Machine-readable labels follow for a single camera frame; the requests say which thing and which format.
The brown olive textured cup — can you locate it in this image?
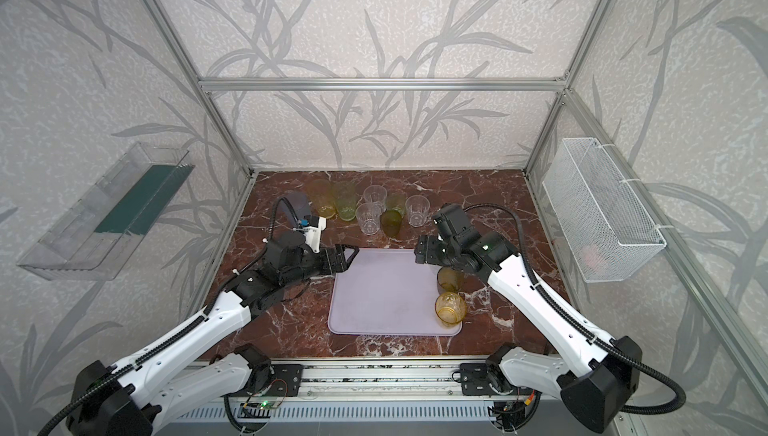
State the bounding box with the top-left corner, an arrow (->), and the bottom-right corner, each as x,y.
437,267 -> 465,294

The lilac plastic tray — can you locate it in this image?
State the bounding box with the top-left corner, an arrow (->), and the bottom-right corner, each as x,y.
328,249 -> 462,337

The amber faceted cup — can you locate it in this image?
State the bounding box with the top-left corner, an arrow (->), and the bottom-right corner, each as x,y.
434,292 -> 468,326

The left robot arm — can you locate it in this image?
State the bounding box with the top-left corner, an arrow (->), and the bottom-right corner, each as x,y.
39,228 -> 360,435

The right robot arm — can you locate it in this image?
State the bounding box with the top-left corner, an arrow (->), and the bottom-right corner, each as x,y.
414,204 -> 687,433

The olive green textured cup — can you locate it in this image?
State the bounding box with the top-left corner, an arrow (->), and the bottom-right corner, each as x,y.
380,209 -> 403,239

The grey-blue plastic cup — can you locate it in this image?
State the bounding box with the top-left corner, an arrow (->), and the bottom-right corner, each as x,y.
283,191 -> 311,220

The light green plastic cup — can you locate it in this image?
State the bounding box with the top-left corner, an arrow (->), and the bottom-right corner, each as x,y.
332,181 -> 359,222

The clear cup back row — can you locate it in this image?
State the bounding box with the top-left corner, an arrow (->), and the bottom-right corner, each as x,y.
363,185 -> 388,211

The green cup back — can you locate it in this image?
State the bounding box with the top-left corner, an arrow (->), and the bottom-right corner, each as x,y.
385,191 -> 407,216

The yellow plastic cup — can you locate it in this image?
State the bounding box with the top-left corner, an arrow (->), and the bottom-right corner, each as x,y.
305,179 -> 336,219

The pink object in basket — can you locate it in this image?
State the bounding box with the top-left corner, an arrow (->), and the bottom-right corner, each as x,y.
581,245 -> 608,274

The small circuit board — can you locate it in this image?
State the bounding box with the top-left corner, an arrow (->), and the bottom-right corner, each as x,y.
241,400 -> 282,419

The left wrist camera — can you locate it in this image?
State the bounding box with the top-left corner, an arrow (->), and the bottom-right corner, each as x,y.
297,216 -> 327,254

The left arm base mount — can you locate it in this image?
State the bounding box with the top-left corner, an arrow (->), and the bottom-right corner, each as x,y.
239,364 -> 304,397

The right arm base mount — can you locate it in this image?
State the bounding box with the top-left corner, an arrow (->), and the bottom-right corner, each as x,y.
457,363 -> 501,396

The white wire basket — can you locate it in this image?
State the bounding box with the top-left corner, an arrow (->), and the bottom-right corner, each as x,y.
543,138 -> 667,283

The clear plastic wall shelf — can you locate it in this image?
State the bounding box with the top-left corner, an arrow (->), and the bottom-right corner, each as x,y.
17,143 -> 194,281

